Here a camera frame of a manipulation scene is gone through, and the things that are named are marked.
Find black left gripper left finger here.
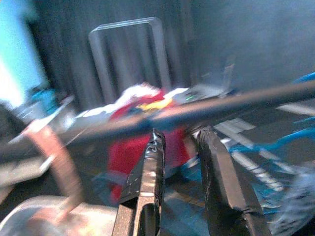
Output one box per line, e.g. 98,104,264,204
112,128,166,236

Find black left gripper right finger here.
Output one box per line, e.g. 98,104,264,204
194,126,271,236

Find blue plastic hanger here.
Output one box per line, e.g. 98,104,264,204
227,126,315,160
292,72,315,86

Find pink plastic hanger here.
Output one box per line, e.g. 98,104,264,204
23,124,86,217

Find red shirt with yellow print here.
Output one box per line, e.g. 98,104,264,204
107,88,196,201

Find black metal clothes rack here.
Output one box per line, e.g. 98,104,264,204
0,80,315,160

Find light denim shorts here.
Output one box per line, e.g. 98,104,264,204
0,195,119,236

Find grey metal frame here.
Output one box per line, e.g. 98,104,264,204
88,16,172,104

